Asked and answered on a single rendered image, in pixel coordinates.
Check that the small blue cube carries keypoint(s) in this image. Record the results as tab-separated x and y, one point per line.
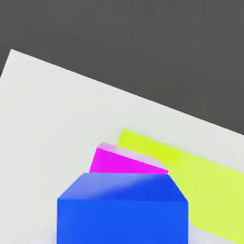
122	215

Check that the small magenta cube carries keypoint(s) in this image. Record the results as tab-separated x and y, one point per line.
122	164

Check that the large yellow box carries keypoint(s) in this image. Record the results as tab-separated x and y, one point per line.
205	186

